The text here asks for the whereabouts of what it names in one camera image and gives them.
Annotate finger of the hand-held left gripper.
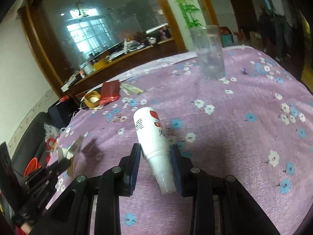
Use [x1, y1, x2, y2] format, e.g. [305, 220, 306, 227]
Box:
[24, 159, 71, 201]

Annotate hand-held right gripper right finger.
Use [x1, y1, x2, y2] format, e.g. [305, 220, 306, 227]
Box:
[170, 144, 282, 235]

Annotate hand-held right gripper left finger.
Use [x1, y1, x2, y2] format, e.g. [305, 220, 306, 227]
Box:
[29, 143, 142, 235]

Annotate red plastic basin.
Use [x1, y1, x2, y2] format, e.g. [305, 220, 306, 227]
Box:
[24, 158, 42, 177]

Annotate white spray bottle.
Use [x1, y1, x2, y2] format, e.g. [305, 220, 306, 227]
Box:
[133, 107, 177, 195]

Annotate clear plastic bag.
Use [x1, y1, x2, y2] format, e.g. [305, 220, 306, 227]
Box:
[43, 124, 61, 140]

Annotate black sofa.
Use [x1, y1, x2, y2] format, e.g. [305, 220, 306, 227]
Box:
[11, 111, 53, 177]

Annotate black bag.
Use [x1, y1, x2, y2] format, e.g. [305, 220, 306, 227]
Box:
[48, 98, 80, 129]

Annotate yellow tape roll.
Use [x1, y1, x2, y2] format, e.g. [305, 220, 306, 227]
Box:
[84, 91, 101, 108]

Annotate pale paper packet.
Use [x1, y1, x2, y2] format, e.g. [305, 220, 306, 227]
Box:
[120, 82, 144, 95]

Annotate red pouch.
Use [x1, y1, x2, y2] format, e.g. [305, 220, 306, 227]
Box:
[99, 81, 121, 105]

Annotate white pot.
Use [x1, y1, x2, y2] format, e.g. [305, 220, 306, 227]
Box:
[79, 62, 95, 76]

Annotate yellow box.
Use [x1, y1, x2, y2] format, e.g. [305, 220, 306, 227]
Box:
[94, 58, 110, 70]

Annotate clear plastic cup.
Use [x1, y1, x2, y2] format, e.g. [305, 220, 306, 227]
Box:
[189, 25, 225, 80]

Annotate wooden glass cabinet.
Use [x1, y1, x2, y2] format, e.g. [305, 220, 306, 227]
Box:
[18, 0, 213, 98]

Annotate cardboard box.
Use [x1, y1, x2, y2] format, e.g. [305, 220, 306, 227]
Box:
[249, 31, 264, 51]

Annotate dark wooden door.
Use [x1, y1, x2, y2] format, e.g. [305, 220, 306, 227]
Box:
[224, 0, 260, 33]

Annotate bamboo wall sticker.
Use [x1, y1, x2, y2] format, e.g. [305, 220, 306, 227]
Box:
[166, 0, 203, 28]

